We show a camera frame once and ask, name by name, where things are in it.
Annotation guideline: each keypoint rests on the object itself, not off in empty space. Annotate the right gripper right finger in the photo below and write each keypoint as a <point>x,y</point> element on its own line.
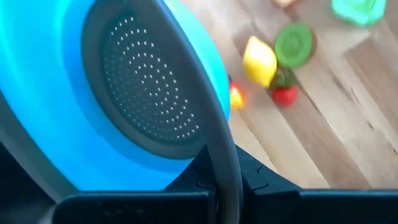
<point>311,208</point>

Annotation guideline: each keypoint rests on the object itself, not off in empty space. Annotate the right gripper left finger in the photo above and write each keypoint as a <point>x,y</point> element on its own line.
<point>124,208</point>

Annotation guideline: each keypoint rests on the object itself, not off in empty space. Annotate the blue collapsible colander grey rim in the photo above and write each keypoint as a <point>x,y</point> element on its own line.
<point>77,93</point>

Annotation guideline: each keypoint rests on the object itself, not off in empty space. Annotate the green plastic fruit half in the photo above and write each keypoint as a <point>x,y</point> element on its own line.
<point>357,11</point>

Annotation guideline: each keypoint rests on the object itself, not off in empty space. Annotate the red plastic strawberry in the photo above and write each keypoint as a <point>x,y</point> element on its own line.
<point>284,96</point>

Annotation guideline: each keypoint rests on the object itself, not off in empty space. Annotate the orange plastic pear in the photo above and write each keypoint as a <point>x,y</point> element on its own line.
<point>237,98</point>

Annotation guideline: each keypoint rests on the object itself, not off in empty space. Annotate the yellow plastic lemon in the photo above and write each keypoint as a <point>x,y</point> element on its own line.
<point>259,62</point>

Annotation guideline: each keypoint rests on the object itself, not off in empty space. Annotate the plastic kiwi half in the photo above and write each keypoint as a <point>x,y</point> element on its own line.
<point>293,45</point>

